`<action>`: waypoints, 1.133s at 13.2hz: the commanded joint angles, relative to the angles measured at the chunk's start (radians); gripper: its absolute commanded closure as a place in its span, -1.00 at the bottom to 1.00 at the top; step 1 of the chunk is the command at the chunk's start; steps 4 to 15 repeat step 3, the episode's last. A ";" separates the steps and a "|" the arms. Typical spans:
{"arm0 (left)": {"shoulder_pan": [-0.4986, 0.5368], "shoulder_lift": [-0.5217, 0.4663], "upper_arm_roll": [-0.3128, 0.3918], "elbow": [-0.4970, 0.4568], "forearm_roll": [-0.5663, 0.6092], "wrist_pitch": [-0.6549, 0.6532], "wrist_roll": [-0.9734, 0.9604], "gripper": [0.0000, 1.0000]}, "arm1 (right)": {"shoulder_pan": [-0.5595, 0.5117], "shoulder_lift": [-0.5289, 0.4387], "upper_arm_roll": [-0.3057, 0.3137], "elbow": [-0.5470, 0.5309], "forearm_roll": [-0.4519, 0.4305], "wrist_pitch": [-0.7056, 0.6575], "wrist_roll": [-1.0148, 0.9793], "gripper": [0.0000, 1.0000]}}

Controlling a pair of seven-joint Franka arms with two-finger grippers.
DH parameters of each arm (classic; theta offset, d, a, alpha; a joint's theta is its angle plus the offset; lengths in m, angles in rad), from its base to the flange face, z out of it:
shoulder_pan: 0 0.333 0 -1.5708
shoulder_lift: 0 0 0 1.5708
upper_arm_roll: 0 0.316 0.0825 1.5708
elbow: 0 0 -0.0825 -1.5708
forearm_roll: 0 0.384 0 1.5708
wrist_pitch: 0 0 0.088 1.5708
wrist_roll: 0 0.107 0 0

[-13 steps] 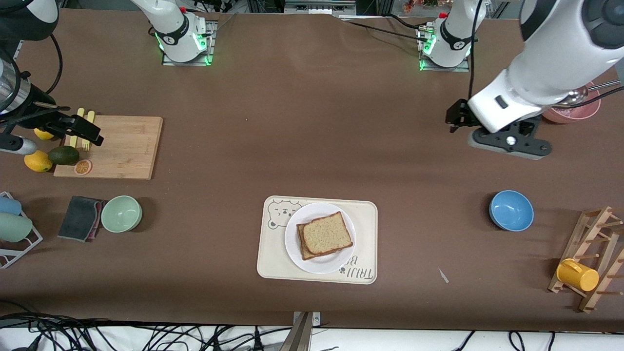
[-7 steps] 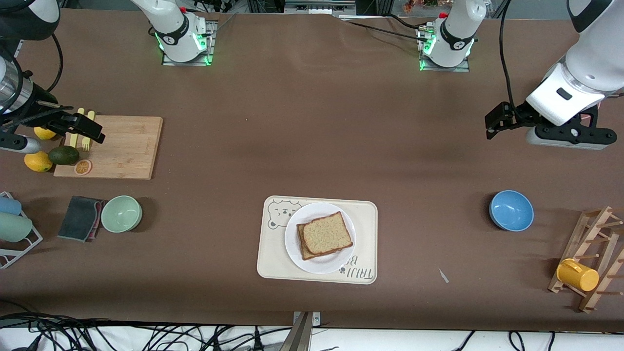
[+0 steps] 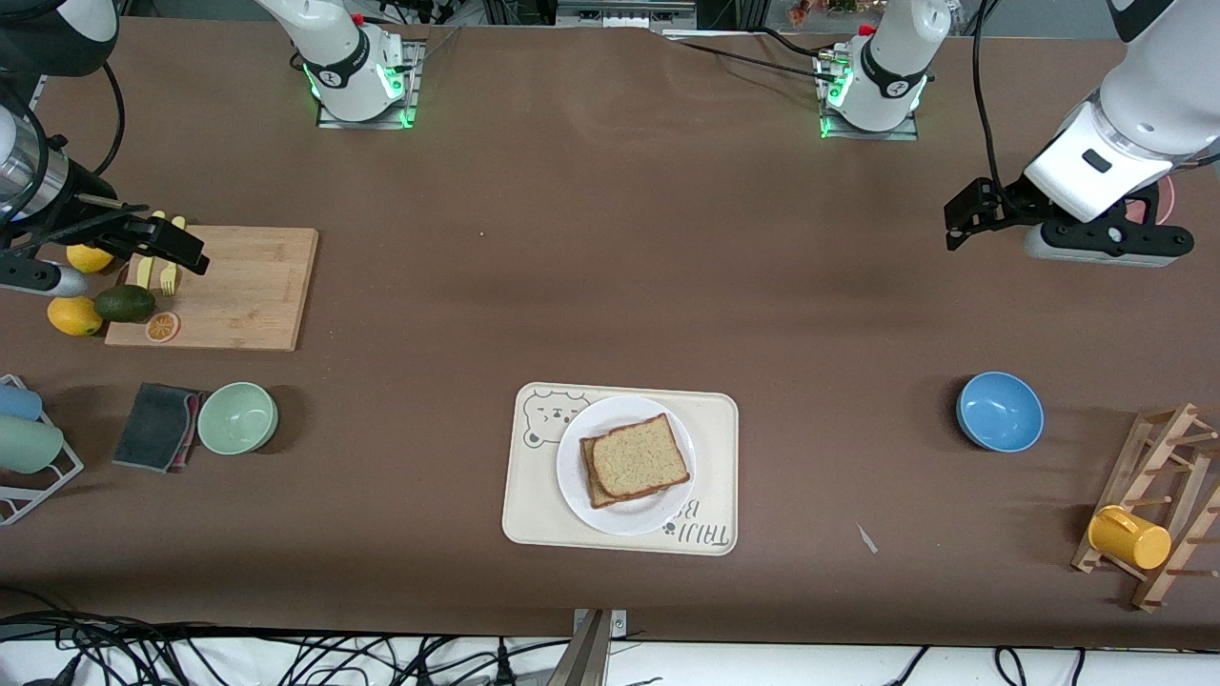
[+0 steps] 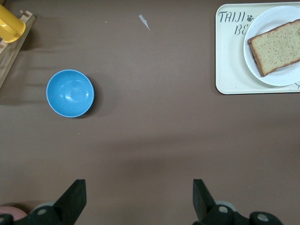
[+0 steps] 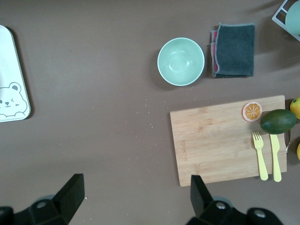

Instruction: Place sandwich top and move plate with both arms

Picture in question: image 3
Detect plain brown bread slice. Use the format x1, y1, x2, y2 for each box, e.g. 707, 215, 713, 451
591, 414, 691, 501

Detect white round plate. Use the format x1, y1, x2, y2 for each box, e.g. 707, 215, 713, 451
556, 395, 697, 537

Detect toasted bread slice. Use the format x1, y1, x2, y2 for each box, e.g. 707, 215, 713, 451
579, 436, 632, 510

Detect yellow plastic knife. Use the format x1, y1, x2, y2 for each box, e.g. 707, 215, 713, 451
136, 211, 166, 290

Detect yellow plastic fork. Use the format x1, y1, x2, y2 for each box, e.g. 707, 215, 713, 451
159, 216, 187, 296

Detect dark green avocado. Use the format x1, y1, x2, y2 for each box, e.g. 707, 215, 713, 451
93, 284, 156, 325

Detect wooden cutting board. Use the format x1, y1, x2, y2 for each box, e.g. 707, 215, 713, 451
104, 227, 320, 353

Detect pink bowl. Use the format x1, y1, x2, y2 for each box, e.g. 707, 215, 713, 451
1132, 174, 1176, 226

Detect blue bowl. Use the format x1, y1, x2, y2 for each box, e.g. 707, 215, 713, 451
956, 371, 1046, 454

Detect dark grey sponge cloth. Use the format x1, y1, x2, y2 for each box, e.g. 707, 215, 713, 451
112, 382, 201, 473

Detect pale green bowl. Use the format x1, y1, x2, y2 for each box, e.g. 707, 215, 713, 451
196, 381, 280, 456

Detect light blue cup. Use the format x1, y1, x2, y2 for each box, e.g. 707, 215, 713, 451
0, 383, 44, 422

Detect pale green cup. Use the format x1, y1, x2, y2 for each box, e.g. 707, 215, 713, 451
0, 415, 66, 475

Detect wooden mug rack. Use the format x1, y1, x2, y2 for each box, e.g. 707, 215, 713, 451
1070, 402, 1220, 613

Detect yellow mug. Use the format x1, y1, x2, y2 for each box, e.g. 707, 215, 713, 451
1088, 505, 1172, 572

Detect beige bear print tray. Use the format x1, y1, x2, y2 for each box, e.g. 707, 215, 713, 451
501, 382, 740, 557

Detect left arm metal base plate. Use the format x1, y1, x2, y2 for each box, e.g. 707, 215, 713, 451
815, 48, 921, 142

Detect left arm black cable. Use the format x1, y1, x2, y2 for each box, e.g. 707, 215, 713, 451
972, 0, 1013, 192

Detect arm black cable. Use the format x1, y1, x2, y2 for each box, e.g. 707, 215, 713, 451
972, 0, 1013, 192
0, 62, 127, 230

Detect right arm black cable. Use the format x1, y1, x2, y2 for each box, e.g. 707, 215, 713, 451
0, 62, 127, 230

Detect white wire cup rack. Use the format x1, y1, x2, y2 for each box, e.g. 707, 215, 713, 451
0, 373, 85, 527

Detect black cable across table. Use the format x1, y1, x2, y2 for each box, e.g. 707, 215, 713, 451
662, 31, 842, 89

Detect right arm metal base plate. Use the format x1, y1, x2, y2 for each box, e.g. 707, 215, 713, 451
316, 38, 422, 131

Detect tangled black floor cables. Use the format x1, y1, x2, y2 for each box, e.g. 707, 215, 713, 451
0, 589, 573, 686

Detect grey metal frame beam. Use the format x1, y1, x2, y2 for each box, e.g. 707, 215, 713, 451
556, 0, 699, 30

